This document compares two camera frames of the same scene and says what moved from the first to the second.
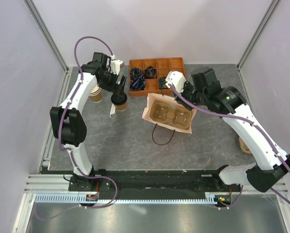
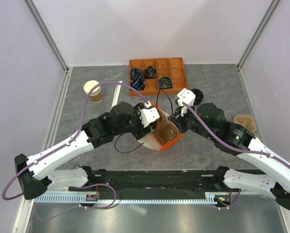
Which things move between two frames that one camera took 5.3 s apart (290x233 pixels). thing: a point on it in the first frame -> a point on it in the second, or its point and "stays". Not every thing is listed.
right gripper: [186, 85] -> [177, 118]
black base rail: [151, 182] stays
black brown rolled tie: [150, 72] stays
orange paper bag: [165, 110] -> [166, 132]
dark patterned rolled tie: [136, 72] stays
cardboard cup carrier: [178, 116] -> [165, 130]
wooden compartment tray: [149, 76] stays
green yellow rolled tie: [162, 83] stays
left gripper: [118, 90] -> [139, 133]
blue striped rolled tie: [138, 84] stays
